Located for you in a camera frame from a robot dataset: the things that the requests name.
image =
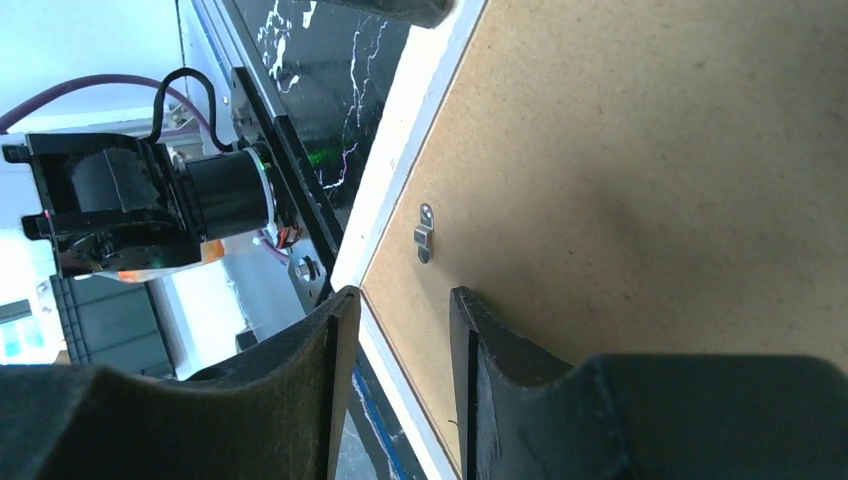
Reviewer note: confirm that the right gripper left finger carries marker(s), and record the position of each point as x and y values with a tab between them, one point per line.
273	411

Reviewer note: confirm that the black marble pattern mat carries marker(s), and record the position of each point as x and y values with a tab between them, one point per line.
338	86

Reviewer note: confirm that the grey plastic storage crate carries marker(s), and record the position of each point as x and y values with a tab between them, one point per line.
114	324

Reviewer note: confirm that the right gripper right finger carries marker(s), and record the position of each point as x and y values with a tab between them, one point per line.
525	414

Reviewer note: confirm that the brown cardboard backing board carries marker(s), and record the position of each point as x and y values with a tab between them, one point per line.
663	176

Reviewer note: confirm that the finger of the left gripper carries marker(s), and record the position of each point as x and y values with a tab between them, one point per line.
427	14

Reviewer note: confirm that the white wooden picture frame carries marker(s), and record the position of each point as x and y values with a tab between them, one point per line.
422	79

